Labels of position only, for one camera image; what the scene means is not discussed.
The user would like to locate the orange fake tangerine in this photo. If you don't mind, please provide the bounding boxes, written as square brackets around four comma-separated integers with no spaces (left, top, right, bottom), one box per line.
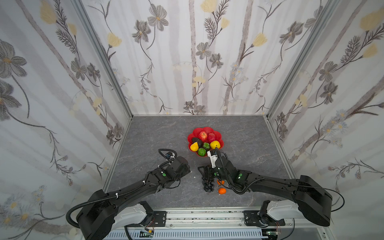
[218,188,227,195]
[217,180,225,186]

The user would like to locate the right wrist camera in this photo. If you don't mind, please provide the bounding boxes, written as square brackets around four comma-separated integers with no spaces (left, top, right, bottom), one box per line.
[207,150,218,169]

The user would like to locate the red flower-shaped fruit bowl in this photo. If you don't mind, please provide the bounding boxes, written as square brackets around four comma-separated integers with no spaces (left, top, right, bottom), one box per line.
[187,127,225,157]

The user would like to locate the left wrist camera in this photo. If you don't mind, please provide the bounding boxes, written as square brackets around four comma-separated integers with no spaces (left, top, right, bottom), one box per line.
[165,152,176,160]

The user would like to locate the orange fake tangerine upper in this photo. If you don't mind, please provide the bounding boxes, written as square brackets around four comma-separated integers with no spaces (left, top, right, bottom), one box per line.
[217,180,225,186]

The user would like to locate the orange fake tangerine lower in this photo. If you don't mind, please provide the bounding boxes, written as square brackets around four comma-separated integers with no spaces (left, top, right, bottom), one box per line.
[218,188,227,195]

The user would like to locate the red crinkled fake fruit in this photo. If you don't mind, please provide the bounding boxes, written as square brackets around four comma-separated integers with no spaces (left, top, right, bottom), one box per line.
[199,131,208,142]

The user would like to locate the black fake grape bunch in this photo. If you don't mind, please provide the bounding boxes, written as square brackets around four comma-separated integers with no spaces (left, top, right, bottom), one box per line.
[202,179,215,193]

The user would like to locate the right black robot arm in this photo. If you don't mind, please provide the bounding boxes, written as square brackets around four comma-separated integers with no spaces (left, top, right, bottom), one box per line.
[198,163,333,227]

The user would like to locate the yellow fake lemon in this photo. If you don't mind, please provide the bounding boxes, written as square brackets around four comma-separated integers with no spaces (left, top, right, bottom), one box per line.
[210,140,221,150]

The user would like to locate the dark purple fake mangosteen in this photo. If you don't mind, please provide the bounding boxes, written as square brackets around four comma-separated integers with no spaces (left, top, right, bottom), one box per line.
[203,143,211,151]

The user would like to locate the green fake lime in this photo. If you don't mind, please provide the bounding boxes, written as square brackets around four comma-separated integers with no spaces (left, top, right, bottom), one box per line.
[197,148,207,157]

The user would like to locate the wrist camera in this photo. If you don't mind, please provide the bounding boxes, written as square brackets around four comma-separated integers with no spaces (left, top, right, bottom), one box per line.
[207,150,218,169]
[165,152,176,160]

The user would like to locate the aluminium mounting rail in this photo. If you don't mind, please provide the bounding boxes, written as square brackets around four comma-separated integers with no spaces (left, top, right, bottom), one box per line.
[119,206,328,232]

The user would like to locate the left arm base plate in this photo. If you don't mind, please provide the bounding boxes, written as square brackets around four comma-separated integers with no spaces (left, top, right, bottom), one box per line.
[147,211,167,228]

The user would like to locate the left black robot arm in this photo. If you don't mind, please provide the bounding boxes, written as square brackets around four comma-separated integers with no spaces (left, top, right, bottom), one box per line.
[66,157,190,240]

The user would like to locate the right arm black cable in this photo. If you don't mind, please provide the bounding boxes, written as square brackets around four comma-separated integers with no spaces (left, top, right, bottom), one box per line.
[323,187,346,213]

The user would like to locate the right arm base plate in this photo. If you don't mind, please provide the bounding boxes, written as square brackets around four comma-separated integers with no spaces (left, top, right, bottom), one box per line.
[243,211,286,228]

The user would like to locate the dark fake avocado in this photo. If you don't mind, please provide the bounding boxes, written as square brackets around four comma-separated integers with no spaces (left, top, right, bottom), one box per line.
[192,138,203,147]

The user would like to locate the yellow fake pear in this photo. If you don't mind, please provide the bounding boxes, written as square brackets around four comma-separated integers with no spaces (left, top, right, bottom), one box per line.
[190,142,200,152]

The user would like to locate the white perforated cable duct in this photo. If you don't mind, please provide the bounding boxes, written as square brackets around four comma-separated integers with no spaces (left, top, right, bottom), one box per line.
[103,229,265,240]

